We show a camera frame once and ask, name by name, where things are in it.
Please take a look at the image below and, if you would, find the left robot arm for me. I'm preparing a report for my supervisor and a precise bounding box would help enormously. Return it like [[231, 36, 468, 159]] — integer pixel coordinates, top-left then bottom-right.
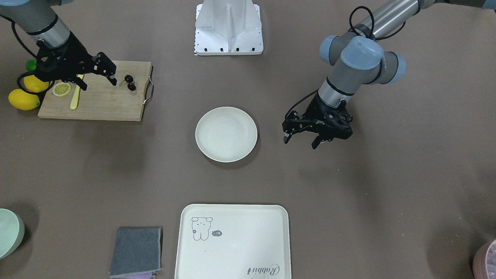
[[282, 0, 436, 149]]

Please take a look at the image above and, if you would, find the wooden cutting board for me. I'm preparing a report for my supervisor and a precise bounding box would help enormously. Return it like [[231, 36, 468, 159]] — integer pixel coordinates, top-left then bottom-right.
[[38, 60, 154, 122]]

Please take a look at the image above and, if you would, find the pink bowl with ice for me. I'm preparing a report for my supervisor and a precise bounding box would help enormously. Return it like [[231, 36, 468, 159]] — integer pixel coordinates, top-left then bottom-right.
[[472, 240, 496, 279]]

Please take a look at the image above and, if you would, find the cream rabbit tray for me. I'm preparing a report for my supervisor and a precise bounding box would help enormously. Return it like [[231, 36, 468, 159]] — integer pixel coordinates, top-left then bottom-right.
[[175, 204, 292, 279]]

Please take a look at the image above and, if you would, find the yellow lemon upper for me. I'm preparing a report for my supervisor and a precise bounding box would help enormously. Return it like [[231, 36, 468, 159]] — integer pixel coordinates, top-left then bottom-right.
[[22, 75, 50, 93]]

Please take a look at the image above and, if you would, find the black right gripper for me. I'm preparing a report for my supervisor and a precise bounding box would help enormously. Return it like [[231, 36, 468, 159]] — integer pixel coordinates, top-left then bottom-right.
[[35, 33, 117, 91]]

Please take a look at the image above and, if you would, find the grey folded cloth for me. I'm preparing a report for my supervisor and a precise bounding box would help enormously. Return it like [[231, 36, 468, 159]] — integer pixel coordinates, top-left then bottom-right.
[[109, 227, 162, 276]]

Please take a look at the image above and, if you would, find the lemon slice lower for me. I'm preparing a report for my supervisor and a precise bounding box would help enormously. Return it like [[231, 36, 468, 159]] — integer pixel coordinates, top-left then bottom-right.
[[52, 82, 72, 97]]

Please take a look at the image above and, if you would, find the mint green bowl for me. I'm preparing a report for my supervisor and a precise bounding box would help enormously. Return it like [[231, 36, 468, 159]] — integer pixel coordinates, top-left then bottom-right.
[[0, 208, 25, 259]]

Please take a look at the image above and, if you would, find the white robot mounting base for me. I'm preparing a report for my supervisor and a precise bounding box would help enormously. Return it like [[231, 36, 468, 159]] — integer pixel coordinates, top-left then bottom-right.
[[194, 0, 264, 55]]

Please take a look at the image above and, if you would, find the purple cloth under grey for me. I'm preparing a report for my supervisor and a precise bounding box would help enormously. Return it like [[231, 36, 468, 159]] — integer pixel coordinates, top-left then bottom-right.
[[110, 271, 156, 279]]

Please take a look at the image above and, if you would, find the yellow lemon lower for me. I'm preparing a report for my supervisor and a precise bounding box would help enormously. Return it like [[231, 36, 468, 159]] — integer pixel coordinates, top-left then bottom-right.
[[8, 89, 41, 111]]

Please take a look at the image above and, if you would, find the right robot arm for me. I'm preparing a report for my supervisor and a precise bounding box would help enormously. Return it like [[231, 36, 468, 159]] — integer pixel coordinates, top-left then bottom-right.
[[1, 0, 117, 90]]

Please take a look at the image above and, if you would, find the yellow lemon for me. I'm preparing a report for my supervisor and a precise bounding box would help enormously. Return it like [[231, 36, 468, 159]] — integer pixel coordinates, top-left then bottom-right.
[[8, 89, 41, 111], [22, 75, 50, 93]]

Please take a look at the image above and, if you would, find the green lime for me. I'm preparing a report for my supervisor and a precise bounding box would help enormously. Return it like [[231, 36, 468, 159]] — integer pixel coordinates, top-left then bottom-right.
[[25, 59, 37, 71]]

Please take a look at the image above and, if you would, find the dark red cherry pair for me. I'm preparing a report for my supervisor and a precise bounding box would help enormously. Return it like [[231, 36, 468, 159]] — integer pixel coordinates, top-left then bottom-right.
[[119, 74, 136, 91]]

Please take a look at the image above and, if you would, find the cream round plate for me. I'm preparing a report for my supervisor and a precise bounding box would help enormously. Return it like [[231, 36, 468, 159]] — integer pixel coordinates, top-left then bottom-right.
[[195, 106, 258, 163]]

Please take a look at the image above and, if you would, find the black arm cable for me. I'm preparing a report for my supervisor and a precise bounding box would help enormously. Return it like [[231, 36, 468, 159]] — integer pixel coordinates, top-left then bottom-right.
[[285, 6, 405, 121]]

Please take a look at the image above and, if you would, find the yellow plastic knife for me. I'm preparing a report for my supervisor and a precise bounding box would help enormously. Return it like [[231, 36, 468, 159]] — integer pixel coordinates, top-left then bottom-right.
[[70, 85, 81, 110]]

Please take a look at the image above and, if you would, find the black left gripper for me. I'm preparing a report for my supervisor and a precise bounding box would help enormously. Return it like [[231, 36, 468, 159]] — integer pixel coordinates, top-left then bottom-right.
[[282, 92, 353, 150]]

